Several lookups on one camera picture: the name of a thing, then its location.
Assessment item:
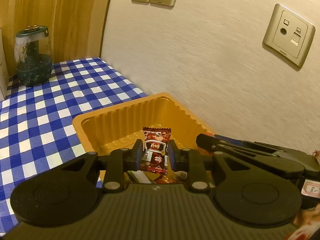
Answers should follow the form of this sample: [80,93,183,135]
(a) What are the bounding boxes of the orange plastic tray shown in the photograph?
[73,93,208,193]

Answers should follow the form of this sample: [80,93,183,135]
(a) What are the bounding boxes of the dark red candy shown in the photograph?
[140,127,171,175]

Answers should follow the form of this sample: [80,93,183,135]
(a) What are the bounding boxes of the wall data socket plate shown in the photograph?
[263,3,316,69]

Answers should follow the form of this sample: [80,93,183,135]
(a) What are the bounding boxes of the green glass humidifier jar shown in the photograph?
[14,25,53,86]

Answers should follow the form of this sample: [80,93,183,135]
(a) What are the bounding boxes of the blue white checkered tablecloth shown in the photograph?
[1,58,145,235]

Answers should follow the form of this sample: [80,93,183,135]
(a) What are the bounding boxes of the person right hand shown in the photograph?
[286,204,320,240]

